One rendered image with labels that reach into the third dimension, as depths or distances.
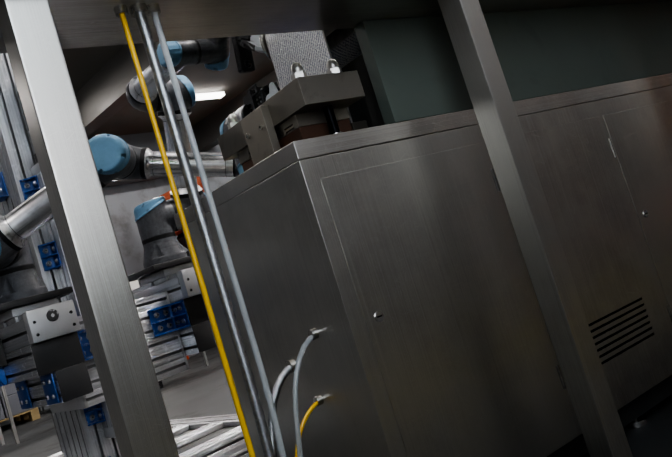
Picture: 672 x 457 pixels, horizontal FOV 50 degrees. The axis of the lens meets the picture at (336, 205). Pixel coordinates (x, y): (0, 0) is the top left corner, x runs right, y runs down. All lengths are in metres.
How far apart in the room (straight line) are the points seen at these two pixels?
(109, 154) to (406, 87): 0.89
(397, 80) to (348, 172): 0.28
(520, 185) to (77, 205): 0.89
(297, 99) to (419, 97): 0.31
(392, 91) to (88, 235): 0.83
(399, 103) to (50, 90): 0.81
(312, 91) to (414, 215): 0.34
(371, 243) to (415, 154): 0.25
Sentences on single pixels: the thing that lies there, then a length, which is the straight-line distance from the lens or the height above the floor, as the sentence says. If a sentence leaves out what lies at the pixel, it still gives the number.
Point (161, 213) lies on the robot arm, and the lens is 2.54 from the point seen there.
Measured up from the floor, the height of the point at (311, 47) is 1.16.
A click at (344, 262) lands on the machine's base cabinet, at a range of 1.42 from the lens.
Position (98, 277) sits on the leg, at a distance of 1.03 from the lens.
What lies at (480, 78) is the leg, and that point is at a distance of 1.57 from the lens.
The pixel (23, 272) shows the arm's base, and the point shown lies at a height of 0.90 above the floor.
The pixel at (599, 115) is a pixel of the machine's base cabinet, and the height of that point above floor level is 0.82.
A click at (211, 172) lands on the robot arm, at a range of 2.22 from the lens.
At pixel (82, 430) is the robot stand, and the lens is 2.56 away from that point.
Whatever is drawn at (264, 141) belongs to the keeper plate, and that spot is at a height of 0.95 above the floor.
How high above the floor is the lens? 0.64
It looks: 4 degrees up
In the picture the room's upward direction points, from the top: 17 degrees counter-clockwise
